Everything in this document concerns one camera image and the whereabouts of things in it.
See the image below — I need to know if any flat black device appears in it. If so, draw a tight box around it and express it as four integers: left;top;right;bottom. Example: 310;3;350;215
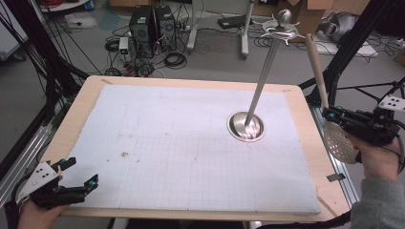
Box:
217;14;253;30

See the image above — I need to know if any black metal frame post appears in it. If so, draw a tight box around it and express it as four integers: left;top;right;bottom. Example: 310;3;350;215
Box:
298;0;405;107
0;0;91;129

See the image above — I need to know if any white foam mat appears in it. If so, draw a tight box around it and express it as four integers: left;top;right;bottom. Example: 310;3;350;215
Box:
58;83;323;215

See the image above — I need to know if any white desk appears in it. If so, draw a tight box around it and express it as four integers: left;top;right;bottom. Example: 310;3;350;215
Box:
186;0;256;61

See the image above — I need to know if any coil of black cable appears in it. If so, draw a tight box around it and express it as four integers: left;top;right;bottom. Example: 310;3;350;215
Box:
163;52;188;70

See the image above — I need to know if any person's left hand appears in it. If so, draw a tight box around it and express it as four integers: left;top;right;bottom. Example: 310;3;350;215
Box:
17;175;70;229

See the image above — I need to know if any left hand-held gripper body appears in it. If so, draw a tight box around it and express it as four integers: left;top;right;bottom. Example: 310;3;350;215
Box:
15;160;89;211

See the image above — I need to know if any black computer tower green sticker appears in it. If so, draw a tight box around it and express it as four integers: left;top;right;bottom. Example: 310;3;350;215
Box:
128;5;158;59

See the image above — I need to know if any person's right hand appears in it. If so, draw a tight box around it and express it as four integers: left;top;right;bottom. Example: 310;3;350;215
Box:
348;133;404;182

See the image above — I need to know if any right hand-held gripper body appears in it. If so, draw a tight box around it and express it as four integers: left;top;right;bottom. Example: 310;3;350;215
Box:
342;94;405;148

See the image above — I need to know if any white power adapter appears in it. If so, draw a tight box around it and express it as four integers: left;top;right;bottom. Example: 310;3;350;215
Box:
118;36;130;55

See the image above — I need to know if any grey helmet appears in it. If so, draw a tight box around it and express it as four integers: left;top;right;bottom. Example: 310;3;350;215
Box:
318;11;358;44

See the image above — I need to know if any large open cardboard box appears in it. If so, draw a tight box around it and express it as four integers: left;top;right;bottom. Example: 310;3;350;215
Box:
276;0;339;43

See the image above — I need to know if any black tape strip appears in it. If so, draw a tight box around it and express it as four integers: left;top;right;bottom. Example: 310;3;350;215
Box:
327;173;347;183

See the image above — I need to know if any aluminium rail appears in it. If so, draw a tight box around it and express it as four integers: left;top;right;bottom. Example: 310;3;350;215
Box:
0;123;54;209
307;102;361;208

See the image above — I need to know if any metal utensil stand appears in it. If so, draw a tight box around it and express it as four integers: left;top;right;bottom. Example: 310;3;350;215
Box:
226;9;302;143

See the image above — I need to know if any metal slotted spatula wooden handle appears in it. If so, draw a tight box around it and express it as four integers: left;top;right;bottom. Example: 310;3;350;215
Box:
305;32;361;165

